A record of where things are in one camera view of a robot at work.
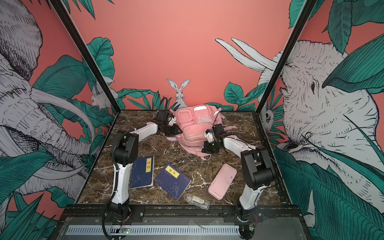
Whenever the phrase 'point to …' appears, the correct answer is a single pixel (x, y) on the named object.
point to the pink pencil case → (222, 182)
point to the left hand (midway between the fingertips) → (181, 129)
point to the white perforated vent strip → (151, 230)
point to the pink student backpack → (193, 120)
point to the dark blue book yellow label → (172, 181)
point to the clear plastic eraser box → (197, 201)
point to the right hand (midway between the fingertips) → (201, 148)
